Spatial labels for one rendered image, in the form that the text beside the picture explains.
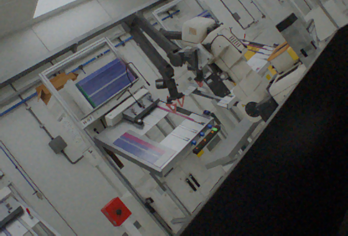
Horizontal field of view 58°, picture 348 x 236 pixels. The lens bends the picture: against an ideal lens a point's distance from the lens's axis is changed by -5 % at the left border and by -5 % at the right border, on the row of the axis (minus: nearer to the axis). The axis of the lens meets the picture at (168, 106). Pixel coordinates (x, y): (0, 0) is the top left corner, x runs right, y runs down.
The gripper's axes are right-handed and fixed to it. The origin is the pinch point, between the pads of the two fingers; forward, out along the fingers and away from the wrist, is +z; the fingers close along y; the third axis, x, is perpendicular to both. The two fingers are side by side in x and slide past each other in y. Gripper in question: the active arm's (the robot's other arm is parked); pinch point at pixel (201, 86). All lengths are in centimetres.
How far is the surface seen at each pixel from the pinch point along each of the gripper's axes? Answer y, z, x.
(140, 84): 17, 3, -55
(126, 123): 57, 16, -39
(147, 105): 34.4, 9.8, -33.1
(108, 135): 76, 17, -42
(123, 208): 118, 30, 12
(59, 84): 66, -9, -110
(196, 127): 31.7, 17.7, 15.2
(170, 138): 53, 18, 5
